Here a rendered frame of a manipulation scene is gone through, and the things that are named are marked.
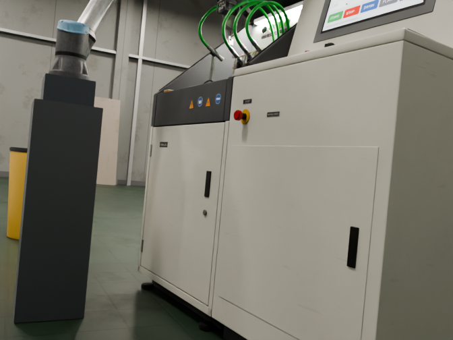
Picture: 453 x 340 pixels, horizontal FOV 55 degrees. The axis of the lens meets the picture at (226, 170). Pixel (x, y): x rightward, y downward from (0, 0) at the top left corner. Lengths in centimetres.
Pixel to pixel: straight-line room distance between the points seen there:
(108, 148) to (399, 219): 972
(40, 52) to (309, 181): 1002
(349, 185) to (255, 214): 39
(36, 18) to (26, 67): 111
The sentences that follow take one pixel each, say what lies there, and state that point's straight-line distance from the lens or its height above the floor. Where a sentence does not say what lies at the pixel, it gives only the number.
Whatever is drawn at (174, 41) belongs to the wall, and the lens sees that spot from 1174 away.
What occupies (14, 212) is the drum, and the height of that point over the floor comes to 19.
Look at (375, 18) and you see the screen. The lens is 155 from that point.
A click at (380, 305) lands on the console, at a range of 112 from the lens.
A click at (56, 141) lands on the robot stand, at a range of 170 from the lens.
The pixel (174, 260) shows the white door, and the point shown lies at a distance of 192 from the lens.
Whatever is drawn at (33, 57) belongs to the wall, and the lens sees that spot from 1096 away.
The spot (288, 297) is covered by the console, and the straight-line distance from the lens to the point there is 133.
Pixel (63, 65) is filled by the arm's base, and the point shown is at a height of 94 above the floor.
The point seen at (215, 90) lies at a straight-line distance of 172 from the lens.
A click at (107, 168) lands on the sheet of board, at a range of 1051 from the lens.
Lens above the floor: 61
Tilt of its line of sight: level
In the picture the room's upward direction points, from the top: 5 degrees clockwise
